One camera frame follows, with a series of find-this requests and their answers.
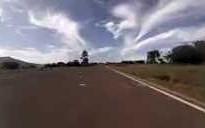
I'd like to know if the hill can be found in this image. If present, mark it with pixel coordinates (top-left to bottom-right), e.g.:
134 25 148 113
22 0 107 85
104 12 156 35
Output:
0 55 41 70

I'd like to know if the tall lone tree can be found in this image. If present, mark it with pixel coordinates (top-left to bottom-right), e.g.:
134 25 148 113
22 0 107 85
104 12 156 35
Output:
79 49 90 66

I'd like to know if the tall building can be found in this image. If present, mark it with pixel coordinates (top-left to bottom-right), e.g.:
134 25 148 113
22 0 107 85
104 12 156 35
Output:
146 49 161 64

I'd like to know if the dark bush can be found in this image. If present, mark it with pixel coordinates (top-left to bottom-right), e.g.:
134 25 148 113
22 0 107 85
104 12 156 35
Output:
0 61 20 71

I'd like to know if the dry grass verge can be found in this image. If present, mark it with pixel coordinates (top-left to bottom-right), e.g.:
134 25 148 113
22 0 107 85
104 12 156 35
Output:
106 62 205 111

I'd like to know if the reddish-brown asphalt road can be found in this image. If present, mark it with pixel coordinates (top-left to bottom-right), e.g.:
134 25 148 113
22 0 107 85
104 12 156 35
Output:
0 64 205 128

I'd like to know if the row of dark bushes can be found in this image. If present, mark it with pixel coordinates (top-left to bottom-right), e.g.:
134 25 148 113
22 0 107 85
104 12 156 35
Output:
43 59 81 69

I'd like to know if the clump of dark trees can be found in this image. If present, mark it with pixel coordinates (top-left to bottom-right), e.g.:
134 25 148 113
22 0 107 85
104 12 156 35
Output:
163 33 205 65

